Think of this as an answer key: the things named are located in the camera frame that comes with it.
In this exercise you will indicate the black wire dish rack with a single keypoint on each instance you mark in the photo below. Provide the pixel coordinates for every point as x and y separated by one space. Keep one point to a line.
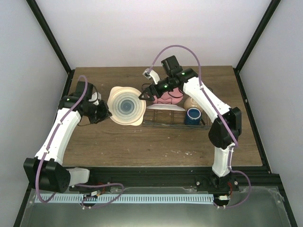
172 119

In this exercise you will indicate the beige blue swirl dish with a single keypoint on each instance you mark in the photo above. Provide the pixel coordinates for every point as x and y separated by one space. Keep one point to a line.
125 106

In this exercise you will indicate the blue ceramic mug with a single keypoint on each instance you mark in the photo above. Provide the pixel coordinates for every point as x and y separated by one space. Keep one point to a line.
193 116

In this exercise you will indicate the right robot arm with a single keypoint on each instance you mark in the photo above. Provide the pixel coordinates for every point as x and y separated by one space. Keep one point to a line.
226 121

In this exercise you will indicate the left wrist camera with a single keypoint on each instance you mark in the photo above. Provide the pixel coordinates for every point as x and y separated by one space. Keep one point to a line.
95 99

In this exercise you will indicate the pink plastic plate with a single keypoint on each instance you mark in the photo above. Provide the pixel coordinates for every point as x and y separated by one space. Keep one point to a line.
173 98

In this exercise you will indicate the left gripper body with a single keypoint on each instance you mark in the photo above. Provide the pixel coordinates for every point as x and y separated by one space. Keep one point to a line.
100 113

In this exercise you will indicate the red floral plate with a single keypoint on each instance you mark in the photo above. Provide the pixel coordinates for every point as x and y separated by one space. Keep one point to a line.
165 107

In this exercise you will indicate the black aluminium frame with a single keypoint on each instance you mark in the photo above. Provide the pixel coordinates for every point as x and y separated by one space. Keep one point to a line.
179 176

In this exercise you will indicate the light blue slotted cable duct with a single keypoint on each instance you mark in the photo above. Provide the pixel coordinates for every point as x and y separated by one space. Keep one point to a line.
135 199

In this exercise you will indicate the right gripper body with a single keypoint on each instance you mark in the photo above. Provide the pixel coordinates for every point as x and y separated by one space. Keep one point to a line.
168 88

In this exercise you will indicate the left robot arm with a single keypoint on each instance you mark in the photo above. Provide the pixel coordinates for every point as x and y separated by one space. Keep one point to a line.
45 171

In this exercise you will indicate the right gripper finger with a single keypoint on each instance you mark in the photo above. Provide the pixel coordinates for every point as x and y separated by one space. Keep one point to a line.
152 99
147 92

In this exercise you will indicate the cream ceramic bowl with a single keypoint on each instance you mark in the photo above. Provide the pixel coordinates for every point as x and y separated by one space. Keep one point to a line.
191 103

